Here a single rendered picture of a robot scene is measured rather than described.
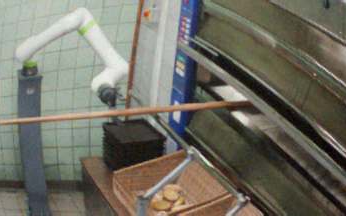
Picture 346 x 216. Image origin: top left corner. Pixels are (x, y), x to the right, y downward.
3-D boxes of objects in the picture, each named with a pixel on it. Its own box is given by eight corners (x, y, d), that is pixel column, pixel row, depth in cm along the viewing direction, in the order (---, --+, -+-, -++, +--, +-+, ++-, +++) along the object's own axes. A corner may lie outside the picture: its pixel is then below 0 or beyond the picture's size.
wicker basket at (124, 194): (187, 185, 349) (193, 144, 339) (228, 224, 303) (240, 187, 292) (111, 191, 329) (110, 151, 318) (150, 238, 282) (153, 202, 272)
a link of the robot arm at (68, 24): (10, 52, 297) (71, 12, 281) (20, 45, 312) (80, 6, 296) (15, 69, 300) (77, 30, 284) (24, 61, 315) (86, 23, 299)
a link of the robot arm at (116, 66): (81, 37, 312) (81, 36, 301) (96, 24, 313) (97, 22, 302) (115, 84, 318) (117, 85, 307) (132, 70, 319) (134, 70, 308)
